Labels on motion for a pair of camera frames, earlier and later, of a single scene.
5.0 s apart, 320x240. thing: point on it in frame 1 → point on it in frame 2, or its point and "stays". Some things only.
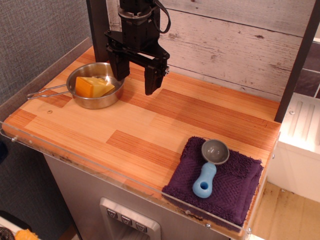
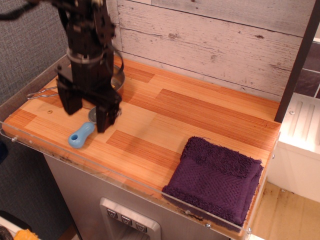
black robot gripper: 140,38 → 92,71
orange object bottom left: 26,234 stays
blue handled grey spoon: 216,152 → 77,138
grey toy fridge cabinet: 105,208 stays
